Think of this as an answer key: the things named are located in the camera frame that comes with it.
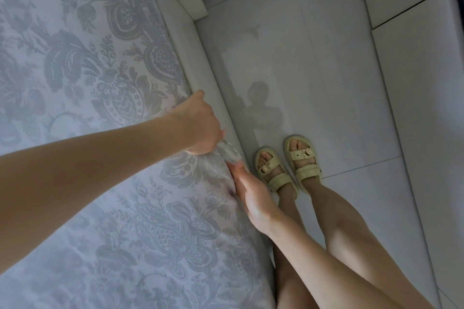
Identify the person's left hand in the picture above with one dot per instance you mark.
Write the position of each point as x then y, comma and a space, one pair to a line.
199, 127

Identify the person's right hand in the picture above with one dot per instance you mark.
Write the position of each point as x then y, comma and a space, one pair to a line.
255, 203

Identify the cream bed frame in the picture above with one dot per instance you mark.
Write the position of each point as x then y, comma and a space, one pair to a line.
203, 77

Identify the white floral bed sheet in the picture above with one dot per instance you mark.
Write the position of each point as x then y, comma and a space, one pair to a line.
90, 66

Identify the person's left forearm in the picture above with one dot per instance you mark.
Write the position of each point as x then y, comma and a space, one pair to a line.
72, 182

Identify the person's left beige sandal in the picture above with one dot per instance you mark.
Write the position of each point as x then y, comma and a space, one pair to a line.
279, 182

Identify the person's beige sandal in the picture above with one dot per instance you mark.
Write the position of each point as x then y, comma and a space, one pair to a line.
279, 182
308, 173

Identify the person's right beige sandal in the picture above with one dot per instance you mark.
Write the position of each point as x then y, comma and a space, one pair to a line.
308, 173

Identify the person's left leg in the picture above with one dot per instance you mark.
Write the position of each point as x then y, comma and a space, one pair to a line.
286, 283

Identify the person's leg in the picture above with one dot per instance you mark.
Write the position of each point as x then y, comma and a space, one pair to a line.
362, 240
286, 283

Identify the person's right leg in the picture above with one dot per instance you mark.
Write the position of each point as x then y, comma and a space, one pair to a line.
362, 240

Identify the grey wardrobe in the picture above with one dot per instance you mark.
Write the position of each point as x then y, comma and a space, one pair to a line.
417, 66

